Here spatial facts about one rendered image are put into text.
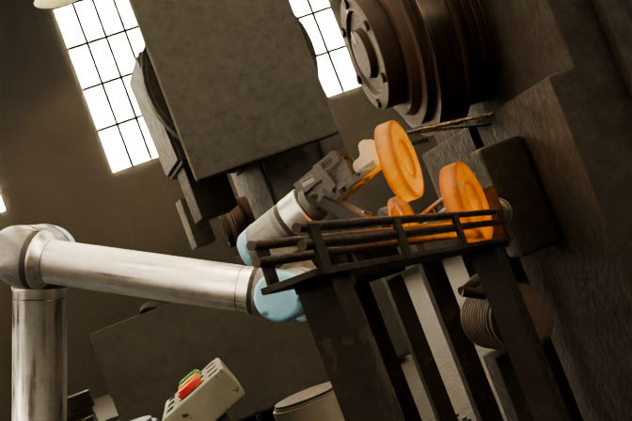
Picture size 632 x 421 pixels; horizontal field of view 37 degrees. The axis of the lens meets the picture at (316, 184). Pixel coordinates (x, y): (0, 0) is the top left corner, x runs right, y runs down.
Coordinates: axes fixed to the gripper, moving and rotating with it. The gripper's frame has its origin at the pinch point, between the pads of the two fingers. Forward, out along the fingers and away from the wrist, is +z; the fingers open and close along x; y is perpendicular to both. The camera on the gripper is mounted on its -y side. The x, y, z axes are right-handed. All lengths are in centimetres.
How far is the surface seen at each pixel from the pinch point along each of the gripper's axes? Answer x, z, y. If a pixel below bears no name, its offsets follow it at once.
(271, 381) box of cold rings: 228, -169, -14
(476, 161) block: 25.2, 6.7, -8.4
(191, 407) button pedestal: -59, -30, -19
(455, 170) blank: -6.2, 8.3, -10.3
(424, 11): 26.1, 17.0, 23.6
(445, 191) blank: -8.9, 5.2, -12.3
